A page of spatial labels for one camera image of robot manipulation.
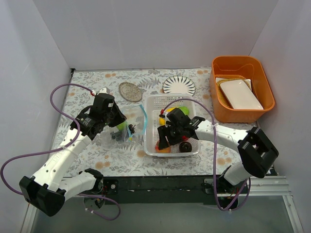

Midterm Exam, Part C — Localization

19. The white rectangular plate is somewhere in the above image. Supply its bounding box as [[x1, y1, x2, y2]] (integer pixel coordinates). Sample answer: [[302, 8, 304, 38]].
[[219, 79, 263, 110]]

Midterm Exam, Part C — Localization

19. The large green custard apple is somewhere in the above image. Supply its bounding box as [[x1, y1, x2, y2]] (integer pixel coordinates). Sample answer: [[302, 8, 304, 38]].
[[167, 106, 190, 115]]

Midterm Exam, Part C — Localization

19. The clear zip top bag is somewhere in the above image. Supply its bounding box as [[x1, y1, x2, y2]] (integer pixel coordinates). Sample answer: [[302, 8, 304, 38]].
[[101, 104, 148, 150]]

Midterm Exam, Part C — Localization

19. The peach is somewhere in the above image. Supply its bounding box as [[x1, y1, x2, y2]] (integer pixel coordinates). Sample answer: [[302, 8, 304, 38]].
[[155, 140, 171, 153]]

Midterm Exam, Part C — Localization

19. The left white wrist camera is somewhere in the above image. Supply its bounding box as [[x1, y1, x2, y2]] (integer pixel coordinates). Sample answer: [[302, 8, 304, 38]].
[[90, 87, 110, 96]]

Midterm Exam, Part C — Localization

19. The floral tablecloth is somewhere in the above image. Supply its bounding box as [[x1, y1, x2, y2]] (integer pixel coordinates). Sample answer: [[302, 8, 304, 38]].
[[63, 67, 240, 177]]

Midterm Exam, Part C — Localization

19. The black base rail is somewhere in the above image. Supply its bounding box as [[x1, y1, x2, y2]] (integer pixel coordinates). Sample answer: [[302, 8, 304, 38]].
[[97, 175, 243, 204]]

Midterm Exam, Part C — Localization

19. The orange plastic bin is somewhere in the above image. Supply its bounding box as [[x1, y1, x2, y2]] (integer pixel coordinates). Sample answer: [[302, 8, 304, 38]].
[[209, 56, 275, 123]]

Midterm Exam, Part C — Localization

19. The black grape bunch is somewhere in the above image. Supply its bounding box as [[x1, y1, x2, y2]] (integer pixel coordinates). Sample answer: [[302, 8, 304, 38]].
[[110, 124, 135, 143]]

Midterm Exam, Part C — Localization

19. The yellow banana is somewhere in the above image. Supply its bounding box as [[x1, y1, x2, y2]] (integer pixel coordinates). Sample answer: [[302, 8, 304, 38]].
[[159, 117, 166, 126]]

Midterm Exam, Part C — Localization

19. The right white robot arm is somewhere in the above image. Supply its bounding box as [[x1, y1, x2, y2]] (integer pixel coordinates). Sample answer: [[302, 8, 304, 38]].
[[157, 108, 279, 193]]

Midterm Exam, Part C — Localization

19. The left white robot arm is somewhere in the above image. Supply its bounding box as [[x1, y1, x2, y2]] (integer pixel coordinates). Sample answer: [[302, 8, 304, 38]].
[[19, 93, 126, 216]]

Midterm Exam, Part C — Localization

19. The speckled grey oval dish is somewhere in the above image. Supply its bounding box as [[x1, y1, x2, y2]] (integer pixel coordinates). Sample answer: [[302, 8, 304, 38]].
[[119, 82, 142, 102]]

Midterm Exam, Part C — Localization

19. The dark purple mangosteen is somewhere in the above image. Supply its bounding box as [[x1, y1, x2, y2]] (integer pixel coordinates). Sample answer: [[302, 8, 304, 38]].
[[179, 141, 192, 153]]

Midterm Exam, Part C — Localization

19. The blue striped round plate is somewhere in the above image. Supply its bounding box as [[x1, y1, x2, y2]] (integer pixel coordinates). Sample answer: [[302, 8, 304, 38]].
[[162, 75, 196, 96]]

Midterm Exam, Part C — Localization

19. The small green fruit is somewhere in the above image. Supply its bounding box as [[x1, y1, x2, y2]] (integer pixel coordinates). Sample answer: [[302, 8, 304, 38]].
[[116, 121, 127, 131]]

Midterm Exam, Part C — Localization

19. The white plastic basket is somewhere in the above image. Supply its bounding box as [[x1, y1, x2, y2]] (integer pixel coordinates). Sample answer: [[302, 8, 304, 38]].
[[143, 93, 200, 157]]

